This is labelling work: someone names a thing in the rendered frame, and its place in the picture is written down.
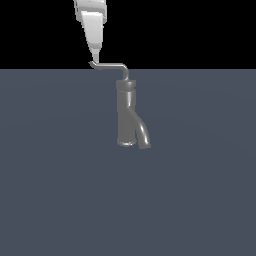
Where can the grey faucet body with spout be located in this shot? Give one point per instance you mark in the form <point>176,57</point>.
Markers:
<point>126,116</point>

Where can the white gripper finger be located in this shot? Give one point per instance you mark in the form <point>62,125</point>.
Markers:
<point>93,31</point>

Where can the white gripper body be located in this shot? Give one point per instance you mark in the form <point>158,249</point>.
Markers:
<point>91,5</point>

